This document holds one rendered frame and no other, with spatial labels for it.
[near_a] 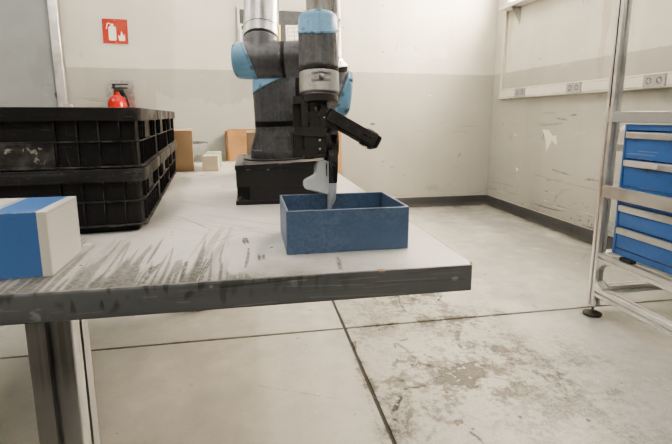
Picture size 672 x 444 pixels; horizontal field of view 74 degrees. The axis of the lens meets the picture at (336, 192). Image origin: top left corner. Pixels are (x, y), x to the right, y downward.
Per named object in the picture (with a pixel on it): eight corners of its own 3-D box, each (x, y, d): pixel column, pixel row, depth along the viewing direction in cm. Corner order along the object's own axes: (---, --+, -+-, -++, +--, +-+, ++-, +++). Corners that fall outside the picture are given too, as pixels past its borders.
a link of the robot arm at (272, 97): (258, 120, 126) (255, 71, 124) (305, 119, 126) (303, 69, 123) (250, 122, 114) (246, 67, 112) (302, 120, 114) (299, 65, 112)
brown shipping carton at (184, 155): (194, 165, 195) (192, 128, 192) (194, 171, 174) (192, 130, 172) (118, 167, 186) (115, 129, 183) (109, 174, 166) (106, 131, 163)
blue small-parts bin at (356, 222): (382, 226, 88) (382, 191, 87) (408, 248, 73) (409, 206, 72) (280, 231, 84) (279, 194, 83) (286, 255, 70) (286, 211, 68)
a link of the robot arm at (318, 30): (338, 21, 88) (338, 5, 79) (339, 77, 88) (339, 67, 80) (298, 22, 88) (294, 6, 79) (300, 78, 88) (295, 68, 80)
